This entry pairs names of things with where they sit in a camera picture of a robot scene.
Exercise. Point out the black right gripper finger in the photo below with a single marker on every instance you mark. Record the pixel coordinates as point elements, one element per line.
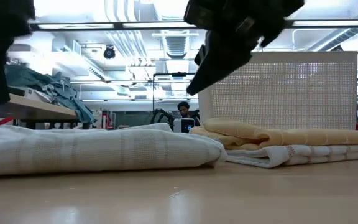
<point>222,59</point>

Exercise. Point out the yellow checked towel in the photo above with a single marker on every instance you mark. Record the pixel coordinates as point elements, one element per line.
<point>291,135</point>

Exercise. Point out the white pink-striped towel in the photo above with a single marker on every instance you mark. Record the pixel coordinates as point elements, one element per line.
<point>306,154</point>

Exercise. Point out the white air vent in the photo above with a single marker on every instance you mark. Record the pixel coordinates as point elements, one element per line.
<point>176,46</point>

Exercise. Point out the red clamp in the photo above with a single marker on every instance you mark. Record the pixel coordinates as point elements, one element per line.
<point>2,121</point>

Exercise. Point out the white box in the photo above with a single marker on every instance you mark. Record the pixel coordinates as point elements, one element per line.
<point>37,95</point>

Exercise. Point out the wooden workbench with grey legs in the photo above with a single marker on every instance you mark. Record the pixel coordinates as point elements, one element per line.
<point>36,109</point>

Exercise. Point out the person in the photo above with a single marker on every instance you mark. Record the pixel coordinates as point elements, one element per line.
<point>183,109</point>

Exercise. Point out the teal cloth pile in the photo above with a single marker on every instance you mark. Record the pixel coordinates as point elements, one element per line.
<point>57,90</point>

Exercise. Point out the white perforated plastic basket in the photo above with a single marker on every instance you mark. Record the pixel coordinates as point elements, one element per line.
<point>291,93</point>

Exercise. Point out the white digital timer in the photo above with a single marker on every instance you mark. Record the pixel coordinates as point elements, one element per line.
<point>183,125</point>

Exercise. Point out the black thin metal stand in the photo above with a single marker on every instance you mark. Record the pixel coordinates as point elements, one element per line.
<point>153,93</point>

